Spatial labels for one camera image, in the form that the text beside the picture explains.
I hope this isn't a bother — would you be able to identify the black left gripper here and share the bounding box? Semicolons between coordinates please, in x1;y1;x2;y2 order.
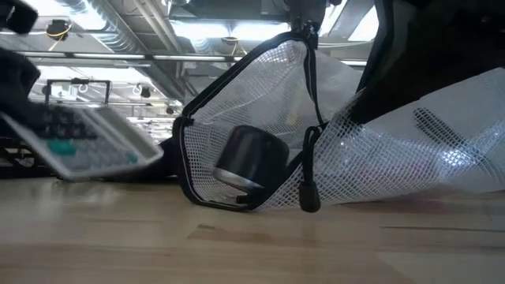
0;47;45;132

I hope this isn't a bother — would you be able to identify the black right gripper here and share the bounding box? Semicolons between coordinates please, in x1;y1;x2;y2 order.
349;0;505;125

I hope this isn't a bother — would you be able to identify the grey desktop calculator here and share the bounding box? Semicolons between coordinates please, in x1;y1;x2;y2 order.
0;105;165;183

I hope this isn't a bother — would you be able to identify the white mesh zip pouch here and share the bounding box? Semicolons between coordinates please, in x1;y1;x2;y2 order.
172;31;505;215

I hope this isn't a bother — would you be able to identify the background robot workstation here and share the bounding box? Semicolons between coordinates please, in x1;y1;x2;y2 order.
0;136;54;178

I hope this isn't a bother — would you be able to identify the long ceiling light strip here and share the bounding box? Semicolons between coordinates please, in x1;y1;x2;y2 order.
15;50;370;68

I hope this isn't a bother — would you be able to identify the dark tall tool holder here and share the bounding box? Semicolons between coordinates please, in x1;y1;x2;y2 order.
283;0;328;35

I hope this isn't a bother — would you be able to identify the round ceiling lamp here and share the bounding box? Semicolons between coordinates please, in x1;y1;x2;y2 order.
220;35;241;56

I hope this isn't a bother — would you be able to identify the background black metal frame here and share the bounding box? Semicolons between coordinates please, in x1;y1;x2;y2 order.
42;77;112;107

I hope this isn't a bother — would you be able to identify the dark ceiling cable reel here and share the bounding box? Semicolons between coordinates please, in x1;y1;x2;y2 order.
44;18;73;41

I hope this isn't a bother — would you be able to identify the corrugated silver ventilation duct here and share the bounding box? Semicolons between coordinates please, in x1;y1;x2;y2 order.
58;0;139;54

